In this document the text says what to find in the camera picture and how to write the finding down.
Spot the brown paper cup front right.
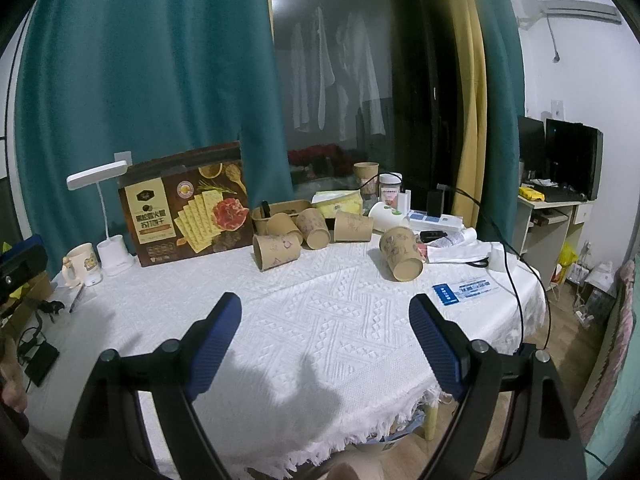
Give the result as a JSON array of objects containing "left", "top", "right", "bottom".
[{"left": 378, "top": 226, "right": 423, "bottom": 282}]

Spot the white cartoon mug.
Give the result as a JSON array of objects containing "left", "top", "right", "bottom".
[{"left": 61, "top": 243, "right": 102, "bottom": 288}]

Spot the white desk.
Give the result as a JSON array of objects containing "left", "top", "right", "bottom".
[{"left": 511, "top": 196, "right": 594, "bottom": 290}]

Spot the white desk lamp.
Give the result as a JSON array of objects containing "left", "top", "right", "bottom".
[{"left": 66, "top": 159, "right": 134, "bottom": 276}]

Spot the yellow curtain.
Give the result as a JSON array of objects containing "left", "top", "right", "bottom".
[{"left": 446, "top": 0, "right": 487, "bottom": 228}]

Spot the teal curtain right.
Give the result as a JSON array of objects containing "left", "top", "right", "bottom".
[{"left": 475, "top": 0, "right": 525, "bottom": 242}]

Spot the black phone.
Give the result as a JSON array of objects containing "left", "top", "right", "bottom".
[{"left": 25, "top": 341, "right": 60, "bottom": 387}]

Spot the white textured tablecloth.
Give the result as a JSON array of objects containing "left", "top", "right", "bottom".
[{"left": 25, "top": 240, "right": 546, "bottom": 479}]

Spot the brown cracker box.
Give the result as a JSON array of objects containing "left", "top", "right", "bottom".
[{"left": 118, "top": 142, "right": 254, "bottom": 266}]

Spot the white paper cup lying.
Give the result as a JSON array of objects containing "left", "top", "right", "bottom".
[{"left": 368, "top": 202, "right": 409, "bottom": 233}]

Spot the brown paper cup with cartoons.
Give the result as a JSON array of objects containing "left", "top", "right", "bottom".
[{"left": 253, "top": 234, "right": 300, "bottom": 271}]

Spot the white lid glass jar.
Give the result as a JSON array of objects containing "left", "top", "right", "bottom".
[{"left": 378, "top": 171, "right": 402, "bottom": 209}]

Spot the blue white medicine box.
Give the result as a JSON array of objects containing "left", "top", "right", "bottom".
[{"left": 407, "top": 210, "right": 465, "bottom": 233}]

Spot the yellow tissue pack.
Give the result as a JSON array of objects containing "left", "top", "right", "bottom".
[{"left": 311, "top": 190, "right": 363, "bottom": 219}]

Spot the teal curtain left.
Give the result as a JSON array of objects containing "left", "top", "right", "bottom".
[{"left": 14, "top": 0, "right": 293, "bottom": 264}]

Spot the black computer monitor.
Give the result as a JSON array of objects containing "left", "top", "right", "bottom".
[{"left": 546, "top": 119, "right": 604, "bottom": 200}]

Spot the teal curtain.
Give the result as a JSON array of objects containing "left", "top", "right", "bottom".
[
  {"left": 14, "top": 0, "right": 293, "bottom": 264},
  {"left": 475, "top": 0, "right": 525, "bottom": 242}
]

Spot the black cable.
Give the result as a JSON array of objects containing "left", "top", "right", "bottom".
[{"left": 435, "top": 184, "right": 552, "bottom": 351}]

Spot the blue white leaflet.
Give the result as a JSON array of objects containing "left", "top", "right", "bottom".
[{"left": 433, "top": 278, "right": 498, "bottom": 307}]

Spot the upright brown paper cup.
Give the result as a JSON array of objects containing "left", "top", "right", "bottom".
[{"left": 352, "top": 162, "right": 380, "bottom": 196}]

